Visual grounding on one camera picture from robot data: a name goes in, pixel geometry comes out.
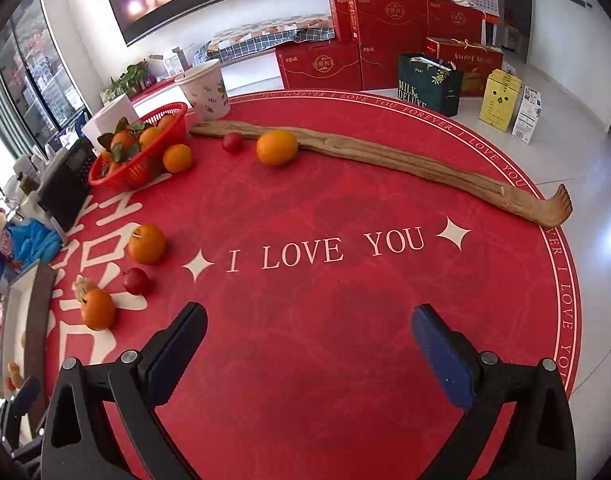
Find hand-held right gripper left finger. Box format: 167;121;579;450
40;301;209;480

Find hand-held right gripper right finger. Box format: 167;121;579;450
410;302;579;480

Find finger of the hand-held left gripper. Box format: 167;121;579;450
13;376;42;413

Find red plastic basket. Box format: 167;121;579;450
88;102;189;192

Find large orange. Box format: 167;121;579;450
256;130;299;166

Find white tray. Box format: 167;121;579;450
0;261;57;411

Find dried beige leaf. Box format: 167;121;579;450
72;277;97;303

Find round red printed mat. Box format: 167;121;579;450
43;87;583;480

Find blue gloves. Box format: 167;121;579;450
8;221;62;264

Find black countertop device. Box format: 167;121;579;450
36;137;96;233

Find wooden foot-shaped back scratcher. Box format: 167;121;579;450
188;119;573;228

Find plain white box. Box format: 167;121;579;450
83;94;139;141

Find white printed box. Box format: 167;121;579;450
511;85;542;145

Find yellow printed carton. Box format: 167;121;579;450
478;69;523;133

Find white leaf-print paper bucket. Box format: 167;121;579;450
174;59;231;121

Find dark green gift bag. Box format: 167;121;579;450
397;53;465;117

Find green potted plant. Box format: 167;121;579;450
102;60;151;103

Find red and gold fruit box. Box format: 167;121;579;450
425;37;505;98

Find blue checkered cloth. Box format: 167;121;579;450
193;25;336;63

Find glass door cabinet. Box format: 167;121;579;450
0;0;86;151

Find patterned bench cushion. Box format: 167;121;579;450
208;15;333;46

